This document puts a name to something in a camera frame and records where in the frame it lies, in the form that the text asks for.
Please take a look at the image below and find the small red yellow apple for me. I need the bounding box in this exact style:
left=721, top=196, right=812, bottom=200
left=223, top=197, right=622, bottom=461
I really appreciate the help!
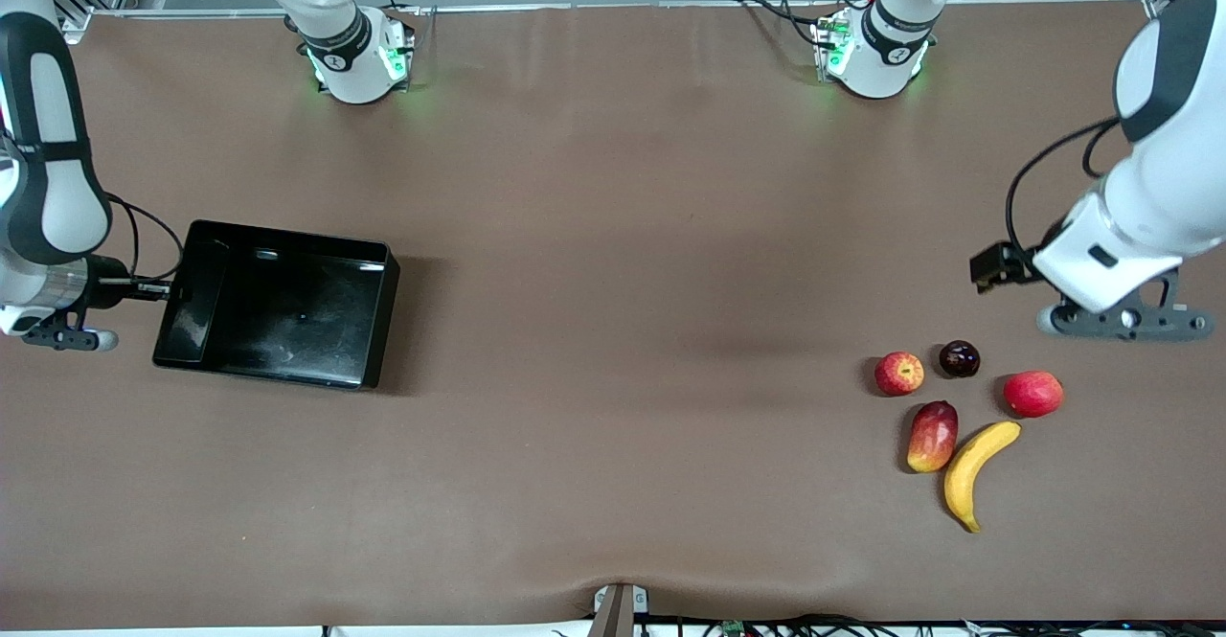
left=874, top=351, right=926, bottom=398

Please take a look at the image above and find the black plastic tray box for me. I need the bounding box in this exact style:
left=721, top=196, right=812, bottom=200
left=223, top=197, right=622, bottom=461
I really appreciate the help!
left=152, top=219, right=401, bottom=391

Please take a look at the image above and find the yellow banana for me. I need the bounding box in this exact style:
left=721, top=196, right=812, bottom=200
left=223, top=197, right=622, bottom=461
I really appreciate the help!
left=944, top=421, right=1023, bottom=534

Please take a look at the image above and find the dark purple plum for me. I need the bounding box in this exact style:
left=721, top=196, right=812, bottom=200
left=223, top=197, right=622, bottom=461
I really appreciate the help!
left=939, top=340, right=982, bottom=379

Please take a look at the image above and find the red round apple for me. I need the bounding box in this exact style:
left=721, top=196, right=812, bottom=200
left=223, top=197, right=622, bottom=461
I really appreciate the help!
left=1004, top=371, right=1065, bottom=419

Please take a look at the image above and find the red yellow mango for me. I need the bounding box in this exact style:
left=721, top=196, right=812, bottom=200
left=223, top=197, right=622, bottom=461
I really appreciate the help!
left=906, top=401, right=960, bottom=474

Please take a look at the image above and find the brown table mat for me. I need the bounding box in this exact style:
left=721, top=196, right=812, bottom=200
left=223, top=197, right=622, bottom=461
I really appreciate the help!
left=0, top=3, right=1226, bottom=630

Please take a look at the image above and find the black right arm wrist cable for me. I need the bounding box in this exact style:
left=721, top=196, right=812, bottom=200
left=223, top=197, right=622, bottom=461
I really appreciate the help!
left=103, top=192, right=185, bottom=285

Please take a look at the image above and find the black left arm base cable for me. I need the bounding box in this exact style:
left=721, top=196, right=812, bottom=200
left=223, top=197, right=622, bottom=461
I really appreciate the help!
left=736, top=0, right=827, bottom=49

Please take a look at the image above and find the silver table edge rail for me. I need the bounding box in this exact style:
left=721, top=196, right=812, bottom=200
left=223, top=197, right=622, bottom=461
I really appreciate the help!
left=91, top=2, right=1150, bottom=18

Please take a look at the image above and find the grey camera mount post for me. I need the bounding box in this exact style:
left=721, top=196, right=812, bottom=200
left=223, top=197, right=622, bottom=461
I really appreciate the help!
left=589, top=582, right=650, bottom=637

